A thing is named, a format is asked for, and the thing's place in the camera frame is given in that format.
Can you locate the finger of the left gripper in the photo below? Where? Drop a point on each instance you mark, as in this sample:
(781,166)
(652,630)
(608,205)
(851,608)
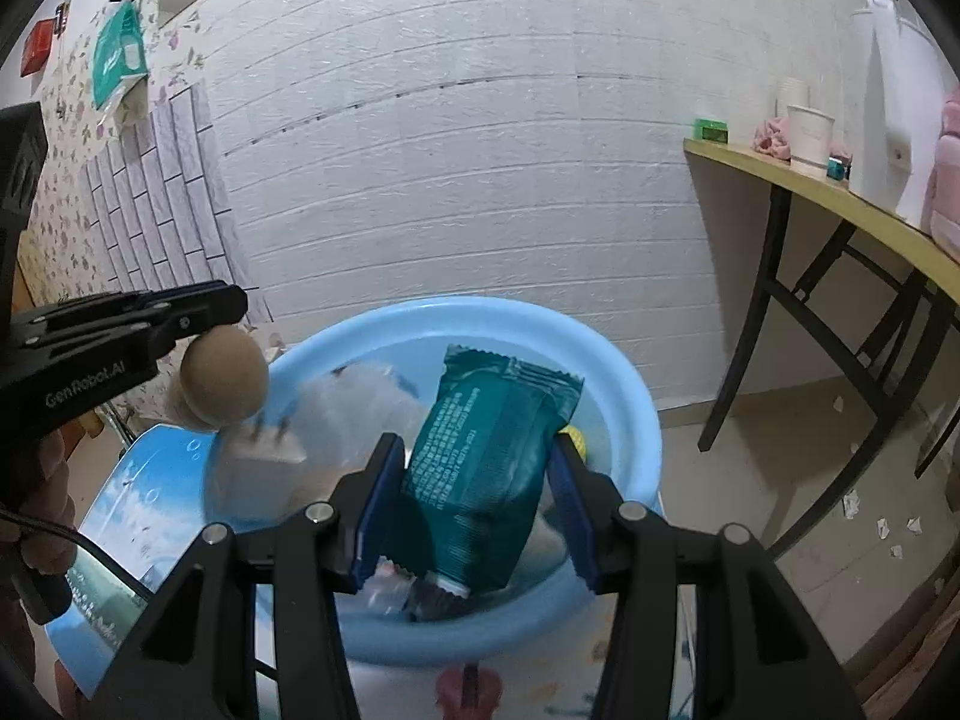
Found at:
(173,314)

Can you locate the green small box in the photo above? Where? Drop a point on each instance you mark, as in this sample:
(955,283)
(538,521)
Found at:
(710,130)

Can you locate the pink small object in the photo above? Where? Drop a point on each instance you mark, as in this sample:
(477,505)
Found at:
(771,139)

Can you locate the white paper cup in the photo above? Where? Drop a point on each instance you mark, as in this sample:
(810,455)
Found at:
(810,134)

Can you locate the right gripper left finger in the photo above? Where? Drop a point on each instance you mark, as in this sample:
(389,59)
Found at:
(192,652)

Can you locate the teal hanging package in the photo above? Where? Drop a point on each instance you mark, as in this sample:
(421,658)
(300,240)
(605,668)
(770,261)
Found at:
(119,60)

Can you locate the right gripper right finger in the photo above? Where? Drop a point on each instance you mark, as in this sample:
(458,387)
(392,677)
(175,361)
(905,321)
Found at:
(758,653)

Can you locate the red wall item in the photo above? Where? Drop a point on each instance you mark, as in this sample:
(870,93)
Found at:
(37,47)

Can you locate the white electric kettle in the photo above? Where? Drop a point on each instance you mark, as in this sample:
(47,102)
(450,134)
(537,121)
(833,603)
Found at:
(895,87)

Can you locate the yellow white plush toy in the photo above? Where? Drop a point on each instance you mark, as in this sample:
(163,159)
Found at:
(575,439)

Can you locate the dark teal snack packet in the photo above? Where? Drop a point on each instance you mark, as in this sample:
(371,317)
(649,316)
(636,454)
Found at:
(471,491)

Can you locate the white charger block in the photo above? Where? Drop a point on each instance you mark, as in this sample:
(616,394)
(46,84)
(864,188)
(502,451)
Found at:
(255,471)

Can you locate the pink lunch jar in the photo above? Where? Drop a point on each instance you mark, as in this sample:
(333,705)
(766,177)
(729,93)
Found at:
(944,183)

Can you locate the light blue plastic basin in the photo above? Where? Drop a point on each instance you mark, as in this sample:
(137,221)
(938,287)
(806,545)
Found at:
(615,414)

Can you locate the wooden side table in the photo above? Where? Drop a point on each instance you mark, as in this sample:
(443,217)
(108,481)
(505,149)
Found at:
(872,293)

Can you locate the person left hand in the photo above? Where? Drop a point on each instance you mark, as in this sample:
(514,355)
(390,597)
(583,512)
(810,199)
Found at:
(47,554)

